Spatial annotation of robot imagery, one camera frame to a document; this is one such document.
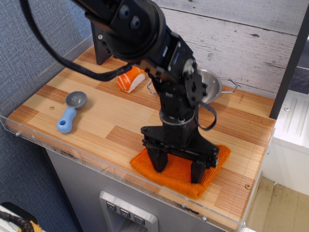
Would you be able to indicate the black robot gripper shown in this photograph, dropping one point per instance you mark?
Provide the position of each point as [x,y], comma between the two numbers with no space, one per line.
[180,137]

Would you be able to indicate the orange knitted cloth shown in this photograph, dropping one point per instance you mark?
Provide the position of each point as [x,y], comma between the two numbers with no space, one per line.
[177,173]

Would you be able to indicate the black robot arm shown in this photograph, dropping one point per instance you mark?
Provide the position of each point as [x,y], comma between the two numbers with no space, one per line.
[135,31]

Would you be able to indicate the grey cabinet with dispenser panel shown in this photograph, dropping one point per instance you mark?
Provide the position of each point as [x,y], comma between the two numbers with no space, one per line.
[102,203]

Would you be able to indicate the salmon sushi toy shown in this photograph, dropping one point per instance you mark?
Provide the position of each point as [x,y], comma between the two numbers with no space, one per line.
[128,81]

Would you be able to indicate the white side appliance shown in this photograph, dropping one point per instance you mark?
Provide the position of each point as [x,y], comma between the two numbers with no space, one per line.
[286,161]

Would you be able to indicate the blue grey toy scoop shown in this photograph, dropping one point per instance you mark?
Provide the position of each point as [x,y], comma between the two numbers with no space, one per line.
[74,101]

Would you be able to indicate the yellow tape object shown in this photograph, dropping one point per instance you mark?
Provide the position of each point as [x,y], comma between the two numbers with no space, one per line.
[36,227]

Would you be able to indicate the stainless steel bowl with handles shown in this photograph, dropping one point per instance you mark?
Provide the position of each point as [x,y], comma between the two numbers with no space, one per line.
[212,89]

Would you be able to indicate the black robot base post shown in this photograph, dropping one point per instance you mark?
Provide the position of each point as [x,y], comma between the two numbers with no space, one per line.
[101,51]

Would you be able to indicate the dark vertical frame post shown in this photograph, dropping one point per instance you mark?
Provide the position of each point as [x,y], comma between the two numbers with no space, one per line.
[291,66]

